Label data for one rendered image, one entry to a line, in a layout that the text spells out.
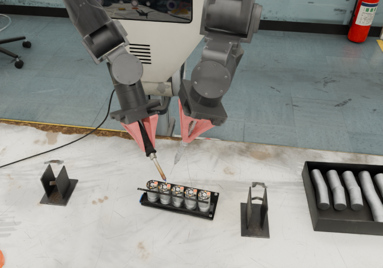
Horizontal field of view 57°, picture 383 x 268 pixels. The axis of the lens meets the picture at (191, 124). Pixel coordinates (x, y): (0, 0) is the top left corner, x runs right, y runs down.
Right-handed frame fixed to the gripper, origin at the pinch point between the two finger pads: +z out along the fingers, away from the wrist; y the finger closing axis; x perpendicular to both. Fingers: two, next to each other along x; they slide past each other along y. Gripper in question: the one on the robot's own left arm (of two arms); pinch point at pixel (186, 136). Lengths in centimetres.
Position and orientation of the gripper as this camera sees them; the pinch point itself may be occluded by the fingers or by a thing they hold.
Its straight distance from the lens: 66.9
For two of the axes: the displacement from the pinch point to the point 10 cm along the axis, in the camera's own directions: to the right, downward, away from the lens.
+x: 9.2, 1.5, 3.7
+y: 2.0, 6.2, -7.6
